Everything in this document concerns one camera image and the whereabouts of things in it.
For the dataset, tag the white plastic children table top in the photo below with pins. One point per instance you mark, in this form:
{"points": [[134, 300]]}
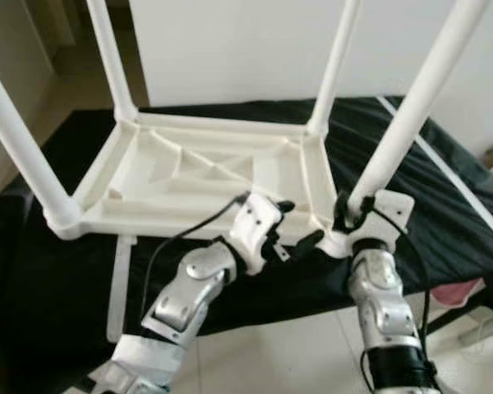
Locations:
{"points": [[189, 222]]}

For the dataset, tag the black table cloth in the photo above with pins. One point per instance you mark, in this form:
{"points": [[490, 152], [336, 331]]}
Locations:
{"points": [[444, 222]]}

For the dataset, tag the pink cloth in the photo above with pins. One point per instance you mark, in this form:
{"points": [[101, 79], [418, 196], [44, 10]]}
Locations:
{"points": [[458, 292]]}

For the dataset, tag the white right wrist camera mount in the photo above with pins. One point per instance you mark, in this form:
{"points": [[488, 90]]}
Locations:
{"points": [[394, 209]]}

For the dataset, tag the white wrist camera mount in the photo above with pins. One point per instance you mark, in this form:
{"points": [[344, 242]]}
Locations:
{"points": [[255, 222], [394, 209]]}

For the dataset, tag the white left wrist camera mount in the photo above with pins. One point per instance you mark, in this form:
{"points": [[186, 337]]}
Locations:
{"points": [[255, 222]]}

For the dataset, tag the black metal table frame leg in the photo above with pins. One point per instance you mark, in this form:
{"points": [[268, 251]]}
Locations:
{"points": [[448, 318]]}

